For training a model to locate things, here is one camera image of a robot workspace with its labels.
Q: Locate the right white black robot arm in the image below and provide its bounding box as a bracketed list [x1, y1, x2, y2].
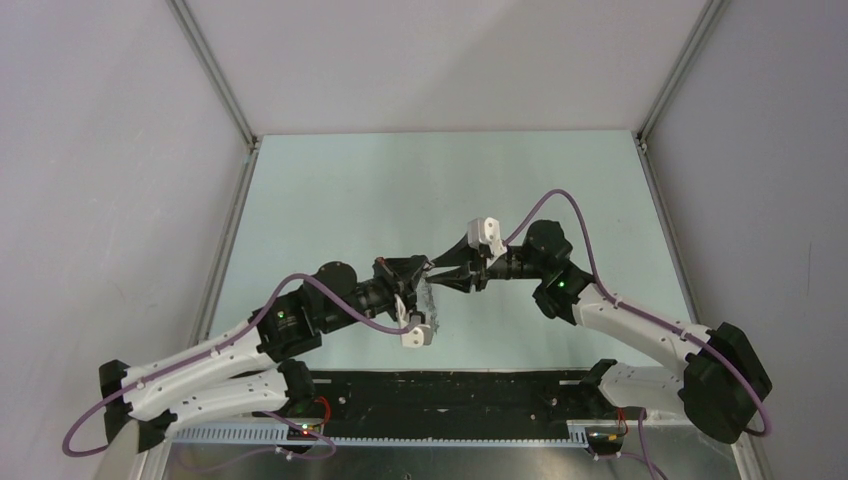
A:
[427, 218, 773, 444]

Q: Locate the right aluminium frame post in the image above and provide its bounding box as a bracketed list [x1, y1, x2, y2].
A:
[635, 0, 730, 153]

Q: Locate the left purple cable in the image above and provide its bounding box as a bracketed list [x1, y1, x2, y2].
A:
[62, 273, 412, 473]

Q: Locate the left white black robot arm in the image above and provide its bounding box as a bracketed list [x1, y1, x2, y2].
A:
[99, 255, 432, 452]

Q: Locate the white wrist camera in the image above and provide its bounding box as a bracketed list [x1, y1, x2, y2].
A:
[466, 217, 507, 263]
[395, 295, 436, 349]

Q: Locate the left aluminium frame post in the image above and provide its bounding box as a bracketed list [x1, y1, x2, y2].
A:
[165, 0, 258, 152]

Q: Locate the grey slotted cable duct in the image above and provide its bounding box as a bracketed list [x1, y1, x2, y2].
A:
[172, 422, 588, 448]

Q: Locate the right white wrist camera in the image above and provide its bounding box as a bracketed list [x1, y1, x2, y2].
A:
[466, 217, 507, 263]

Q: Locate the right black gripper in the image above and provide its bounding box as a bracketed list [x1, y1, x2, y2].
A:
[425, 232, 547, 295]

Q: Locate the aluminium frame post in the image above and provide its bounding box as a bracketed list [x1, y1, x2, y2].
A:
[635, 0, 730, 153]
[165, 0, 258, 152]

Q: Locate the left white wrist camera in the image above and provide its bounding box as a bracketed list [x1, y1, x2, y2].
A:
[395, 295, 436, 349]

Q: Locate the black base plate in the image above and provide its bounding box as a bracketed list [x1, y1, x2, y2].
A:
[274, 359, 644, 439]

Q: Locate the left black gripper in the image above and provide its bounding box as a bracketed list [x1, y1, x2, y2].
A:
[321, 256, 428, 333]

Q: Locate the grey toothed keyring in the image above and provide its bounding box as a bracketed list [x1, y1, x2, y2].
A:
[416, 278, 439, 333]

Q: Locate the purple cable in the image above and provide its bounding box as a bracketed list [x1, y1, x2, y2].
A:
[62, 273, 412, 473]
[503, 189, 774, 480]

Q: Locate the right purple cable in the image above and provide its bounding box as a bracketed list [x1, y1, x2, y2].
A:
[503, 189, 774, 480]

